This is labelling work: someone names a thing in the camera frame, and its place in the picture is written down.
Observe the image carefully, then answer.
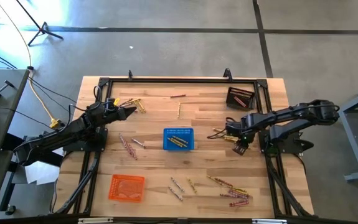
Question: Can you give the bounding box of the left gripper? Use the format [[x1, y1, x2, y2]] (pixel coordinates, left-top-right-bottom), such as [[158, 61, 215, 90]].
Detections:
[[102, 105, 138, 125]]

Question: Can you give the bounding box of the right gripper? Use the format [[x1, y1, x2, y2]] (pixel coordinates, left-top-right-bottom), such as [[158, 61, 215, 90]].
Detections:
[[232, 129, 256, 156]]

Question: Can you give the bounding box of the blue plastic basket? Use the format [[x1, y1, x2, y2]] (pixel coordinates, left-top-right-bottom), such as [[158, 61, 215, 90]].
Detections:
[[162, 127, 195, 152]]

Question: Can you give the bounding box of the black plastic basket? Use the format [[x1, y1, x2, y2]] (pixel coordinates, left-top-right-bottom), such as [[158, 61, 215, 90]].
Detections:
[[225, 86, 257, 111]]

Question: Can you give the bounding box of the orange plastic basket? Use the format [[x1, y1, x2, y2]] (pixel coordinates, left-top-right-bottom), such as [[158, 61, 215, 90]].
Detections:
[[108, 174, 146, 203]]

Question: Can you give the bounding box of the black tripod stand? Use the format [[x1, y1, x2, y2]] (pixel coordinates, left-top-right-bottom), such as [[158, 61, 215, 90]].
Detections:
[[15, 0, 64, 47]]

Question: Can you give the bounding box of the black desk crossbar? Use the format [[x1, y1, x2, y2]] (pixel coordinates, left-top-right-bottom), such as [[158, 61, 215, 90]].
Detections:
[[1, 132, 64, 167]]

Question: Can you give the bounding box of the black caster wheel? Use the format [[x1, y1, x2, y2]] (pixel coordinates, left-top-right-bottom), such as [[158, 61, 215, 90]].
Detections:
[[4, 204, 17, 217]]

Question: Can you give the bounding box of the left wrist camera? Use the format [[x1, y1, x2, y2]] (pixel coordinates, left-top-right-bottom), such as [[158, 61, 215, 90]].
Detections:
[[105, 98, 118, 111]]

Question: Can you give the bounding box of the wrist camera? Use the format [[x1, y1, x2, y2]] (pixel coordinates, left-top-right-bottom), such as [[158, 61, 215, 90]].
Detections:
[[227, 119, 245, 138], [105, 98, 118, 111]]

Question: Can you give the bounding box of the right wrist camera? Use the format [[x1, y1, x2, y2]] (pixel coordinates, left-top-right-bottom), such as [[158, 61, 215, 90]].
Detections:
[[227, 119, 245, 138]]

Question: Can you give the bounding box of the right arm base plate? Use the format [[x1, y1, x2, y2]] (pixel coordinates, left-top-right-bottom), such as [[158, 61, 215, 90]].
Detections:
[[258, 127, 315, 156]]

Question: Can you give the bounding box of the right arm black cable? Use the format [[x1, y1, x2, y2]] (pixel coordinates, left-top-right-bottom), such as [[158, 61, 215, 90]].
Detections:
[[206, 116, 238, 139]]

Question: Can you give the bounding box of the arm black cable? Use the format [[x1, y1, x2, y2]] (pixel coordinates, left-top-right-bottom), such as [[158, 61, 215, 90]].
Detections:
[[93, 85, 111, 110], [206, 116, 238, 139]]

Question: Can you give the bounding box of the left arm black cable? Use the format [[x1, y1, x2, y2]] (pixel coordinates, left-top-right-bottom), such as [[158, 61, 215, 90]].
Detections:
[[93, 85, 111, 110]]

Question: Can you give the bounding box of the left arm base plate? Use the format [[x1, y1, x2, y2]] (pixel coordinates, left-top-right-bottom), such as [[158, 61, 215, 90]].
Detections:
[[62, 126, 108, 153]]

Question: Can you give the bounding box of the black aluminium table frame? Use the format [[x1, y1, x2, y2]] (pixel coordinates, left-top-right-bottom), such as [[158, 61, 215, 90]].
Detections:
[[54, 76, 315, 218]]

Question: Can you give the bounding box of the yellow extension cord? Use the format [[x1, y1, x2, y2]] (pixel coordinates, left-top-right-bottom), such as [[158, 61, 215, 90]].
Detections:
[[28, 70, 63, 130]]

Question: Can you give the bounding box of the silver metal bracket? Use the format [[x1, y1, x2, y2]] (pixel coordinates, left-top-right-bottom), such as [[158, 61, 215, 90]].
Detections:
[[78, 217, 114, 224], [252, 218, 288, 224]]

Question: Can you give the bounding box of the black power cable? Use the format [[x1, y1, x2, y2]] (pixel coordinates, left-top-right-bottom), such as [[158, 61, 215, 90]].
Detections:
[[27, 76, 88, 113]]

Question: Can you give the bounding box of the thin beige cable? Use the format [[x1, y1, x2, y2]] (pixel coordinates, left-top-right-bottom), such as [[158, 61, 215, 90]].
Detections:
[[0, 0, 35, 71]]

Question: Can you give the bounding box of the black clamp handle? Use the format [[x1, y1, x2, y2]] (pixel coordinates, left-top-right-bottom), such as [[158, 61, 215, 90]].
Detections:
[[0, 80, 16, 95]]

